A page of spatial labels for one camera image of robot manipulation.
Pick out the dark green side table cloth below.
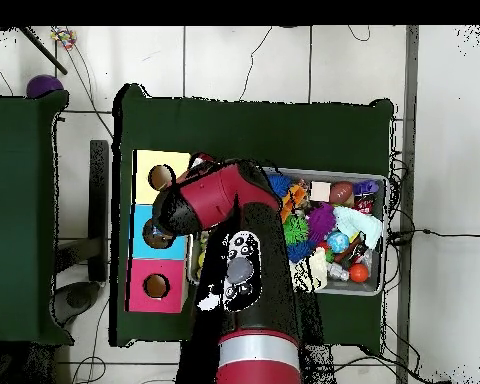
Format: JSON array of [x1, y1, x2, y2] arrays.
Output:
[[0, 87, 72, 347]]

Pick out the blue spiky ball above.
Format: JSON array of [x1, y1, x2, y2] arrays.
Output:
[[268, 175, 293, 199]]

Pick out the wooden box three holes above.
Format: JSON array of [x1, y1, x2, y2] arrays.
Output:
[[127, 149, 197, 313]]

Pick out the grey round base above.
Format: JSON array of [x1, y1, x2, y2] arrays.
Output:
[[54, 281, 105, 325]]

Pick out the black upright bar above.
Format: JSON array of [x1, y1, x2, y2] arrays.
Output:
[[88, 139, 112, 283]]

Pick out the clear shallow mesh bin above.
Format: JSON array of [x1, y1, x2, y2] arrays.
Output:
[[185, 162, 389, 297]]

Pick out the small colourful item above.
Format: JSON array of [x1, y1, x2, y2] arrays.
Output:
[[51, 27, 78, 51]]

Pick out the light blue cloth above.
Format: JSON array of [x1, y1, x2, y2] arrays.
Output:
[[332, 207, 385, 253]]

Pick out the black stick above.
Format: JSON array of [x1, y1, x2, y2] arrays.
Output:
[[15, 26, 69, 76]]

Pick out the brown toy football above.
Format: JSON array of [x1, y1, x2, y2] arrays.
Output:
[[330, 182, 356, 207]]

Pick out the purple round object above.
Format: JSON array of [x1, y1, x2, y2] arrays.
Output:
[[25, 74, 66, 100]]

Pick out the wooden cube block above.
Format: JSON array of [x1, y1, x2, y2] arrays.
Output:
[[309, 181, 333, 203]]

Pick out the purple spiky ball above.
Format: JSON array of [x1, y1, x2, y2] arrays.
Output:
[[307, 203, 337, 245]]

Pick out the black power cable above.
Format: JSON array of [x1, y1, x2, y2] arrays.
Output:
[[387, 226, 480, 245]]

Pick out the cream knitted cloth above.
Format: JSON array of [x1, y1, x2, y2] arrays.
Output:
[[291, 249, 329, 293]]

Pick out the orange toy brick round studs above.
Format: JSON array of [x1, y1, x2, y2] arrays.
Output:
[[279, 184, 309, 224]]

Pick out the green spiky ball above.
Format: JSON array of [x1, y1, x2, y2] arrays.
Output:
[[283, 215, 310, 247]]

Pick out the red orange ball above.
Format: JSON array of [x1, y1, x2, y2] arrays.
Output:
[[348, 263, 370, 285]]

